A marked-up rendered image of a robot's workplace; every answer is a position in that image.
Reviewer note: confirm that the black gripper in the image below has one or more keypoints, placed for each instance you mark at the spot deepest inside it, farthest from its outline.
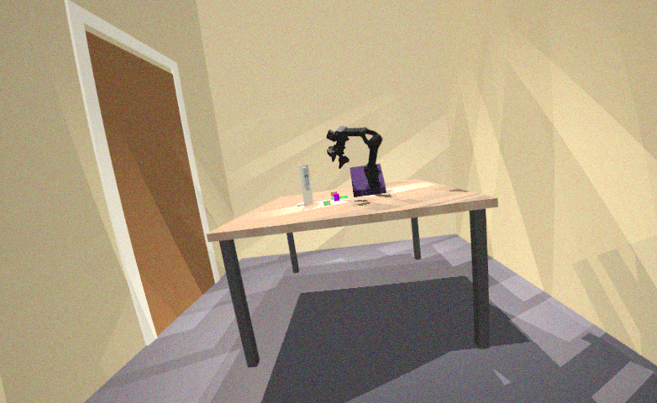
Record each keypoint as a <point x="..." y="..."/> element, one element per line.
<point x="342" y="159"/>

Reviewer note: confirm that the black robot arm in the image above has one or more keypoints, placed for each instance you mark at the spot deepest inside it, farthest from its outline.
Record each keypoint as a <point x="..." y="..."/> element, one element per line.
<point x="341" y="135"/>

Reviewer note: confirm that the cream panel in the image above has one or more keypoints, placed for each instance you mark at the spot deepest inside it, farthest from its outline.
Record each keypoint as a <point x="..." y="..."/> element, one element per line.
<point x="307" y="194"/>

